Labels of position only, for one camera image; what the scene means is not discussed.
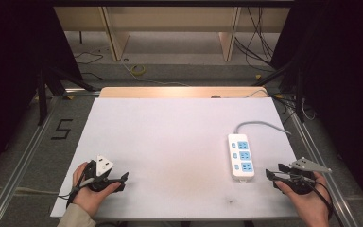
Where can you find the black metal stand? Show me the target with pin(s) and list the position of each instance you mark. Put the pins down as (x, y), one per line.
(299, 94)
(42, 94)

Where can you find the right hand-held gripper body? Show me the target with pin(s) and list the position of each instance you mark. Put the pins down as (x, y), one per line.
(299, 183)

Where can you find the person's right hand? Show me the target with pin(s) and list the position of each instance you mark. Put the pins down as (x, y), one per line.
(312, 208)

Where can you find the light wooden bench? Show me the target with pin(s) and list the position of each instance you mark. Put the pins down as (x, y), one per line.
(170, 22)

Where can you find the yellow tape roll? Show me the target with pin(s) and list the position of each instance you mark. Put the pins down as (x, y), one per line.
(138, 69)

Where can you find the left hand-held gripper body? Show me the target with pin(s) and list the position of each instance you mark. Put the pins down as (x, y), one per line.
(99, 183)

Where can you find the black curtain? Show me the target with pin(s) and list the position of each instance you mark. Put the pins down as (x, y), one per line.
(15, 63)
(343, 78)

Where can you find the aluminium floor rail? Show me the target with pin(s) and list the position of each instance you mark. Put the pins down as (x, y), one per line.
(19, 164)
(321, 164)

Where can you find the person's left hand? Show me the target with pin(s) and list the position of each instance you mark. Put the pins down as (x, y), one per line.
(89, 198)

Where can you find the white power strip blue sockets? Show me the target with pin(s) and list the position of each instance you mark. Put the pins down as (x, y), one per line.
(241, 157)

